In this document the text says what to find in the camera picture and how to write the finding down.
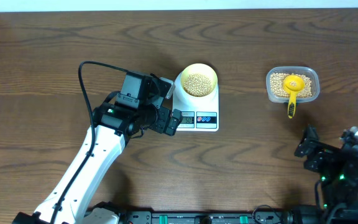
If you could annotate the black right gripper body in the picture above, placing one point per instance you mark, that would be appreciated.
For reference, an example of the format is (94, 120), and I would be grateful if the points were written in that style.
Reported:
(321, 160)

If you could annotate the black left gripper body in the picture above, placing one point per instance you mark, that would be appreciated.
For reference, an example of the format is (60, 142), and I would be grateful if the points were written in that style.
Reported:
(161, 117)

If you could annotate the yellow measuring scoop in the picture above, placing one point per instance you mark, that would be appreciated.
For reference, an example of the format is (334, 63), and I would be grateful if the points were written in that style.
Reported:
(292, 91)

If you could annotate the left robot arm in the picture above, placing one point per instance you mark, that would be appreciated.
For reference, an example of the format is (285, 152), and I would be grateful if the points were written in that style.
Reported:
(123, 115)

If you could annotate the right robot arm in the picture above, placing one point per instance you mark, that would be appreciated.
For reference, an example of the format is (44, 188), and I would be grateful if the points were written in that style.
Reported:
(336, 191)

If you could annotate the white kitchen scale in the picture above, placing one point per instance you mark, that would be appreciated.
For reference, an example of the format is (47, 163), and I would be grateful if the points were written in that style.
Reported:
(199, 113)

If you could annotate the soybeans in bowl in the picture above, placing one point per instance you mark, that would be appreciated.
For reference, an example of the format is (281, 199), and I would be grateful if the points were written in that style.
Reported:
(198, 85)

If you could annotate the yellow bowl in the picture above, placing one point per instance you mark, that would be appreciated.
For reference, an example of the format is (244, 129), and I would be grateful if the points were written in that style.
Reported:
(201, 69)

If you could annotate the soybeans in scoop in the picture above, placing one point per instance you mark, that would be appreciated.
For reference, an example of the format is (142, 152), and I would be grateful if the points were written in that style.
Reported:
(293, 83)

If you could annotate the clear plastic container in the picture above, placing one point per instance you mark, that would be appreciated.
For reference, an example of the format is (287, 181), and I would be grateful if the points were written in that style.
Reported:
(296, 70)

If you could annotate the soybeans in container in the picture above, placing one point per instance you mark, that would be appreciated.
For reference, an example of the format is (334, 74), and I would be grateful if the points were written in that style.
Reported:
(277, 85)

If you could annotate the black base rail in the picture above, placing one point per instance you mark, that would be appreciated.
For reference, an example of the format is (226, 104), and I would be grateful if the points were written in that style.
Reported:
(107, 212)

